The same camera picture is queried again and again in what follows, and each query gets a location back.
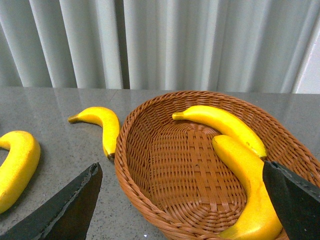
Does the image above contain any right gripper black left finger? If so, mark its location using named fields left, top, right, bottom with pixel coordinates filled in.
left=0, top=162, right=103, bottom=240

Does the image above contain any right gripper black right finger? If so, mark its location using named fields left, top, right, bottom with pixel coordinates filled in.
left=262, top=161, right=320, bottom=240

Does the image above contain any yellow banana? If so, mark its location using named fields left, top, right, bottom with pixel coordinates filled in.
left=0, top=130, right=41, bottom=213
left=172, top=105, right=268, bottom=158
left=212, top=135, right=283, bottom=240
left=67, top=106, right=121, bottom=161

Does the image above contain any brown wicker basket with bananas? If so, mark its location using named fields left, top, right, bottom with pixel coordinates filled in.
left=114, top=91, right=320, bottom=240

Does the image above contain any white pleated curtain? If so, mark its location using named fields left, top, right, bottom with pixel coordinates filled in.
left=0, top=0, right=320, bottom=94

